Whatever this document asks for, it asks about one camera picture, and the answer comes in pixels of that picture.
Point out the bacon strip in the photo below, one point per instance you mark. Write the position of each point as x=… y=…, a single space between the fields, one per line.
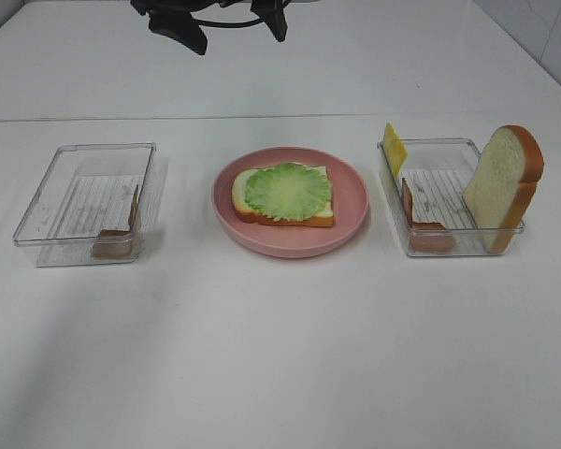
x=431 y=237
x=117 y=243

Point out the clear plastic tray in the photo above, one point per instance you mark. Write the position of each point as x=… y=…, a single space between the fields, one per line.
x=437 y=172
x=87 y=188

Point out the yellow cheese slice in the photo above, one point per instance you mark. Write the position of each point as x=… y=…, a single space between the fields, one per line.
x=395 y=150

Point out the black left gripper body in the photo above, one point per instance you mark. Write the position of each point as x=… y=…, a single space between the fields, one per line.
x=143 y=6

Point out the clear right plastic tray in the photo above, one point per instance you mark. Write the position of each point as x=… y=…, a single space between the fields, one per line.
x=437 y=172

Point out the clear left plastic tray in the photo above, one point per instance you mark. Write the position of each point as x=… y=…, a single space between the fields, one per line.
x=87 y=188

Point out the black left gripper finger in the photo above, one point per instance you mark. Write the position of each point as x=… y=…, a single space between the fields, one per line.
x=272 y=14
x=181 y=27

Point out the green lettuce leaf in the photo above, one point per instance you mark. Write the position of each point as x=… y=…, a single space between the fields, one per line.
x=289 y=192

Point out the bread slice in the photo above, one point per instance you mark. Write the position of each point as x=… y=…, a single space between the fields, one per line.
x=503 y=184
x=244 y=213

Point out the upright bread slice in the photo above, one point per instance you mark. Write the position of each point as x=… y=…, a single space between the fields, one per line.
x=503 y=184

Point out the pink round plate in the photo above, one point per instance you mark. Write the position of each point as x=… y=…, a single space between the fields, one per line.
x=350 y=205

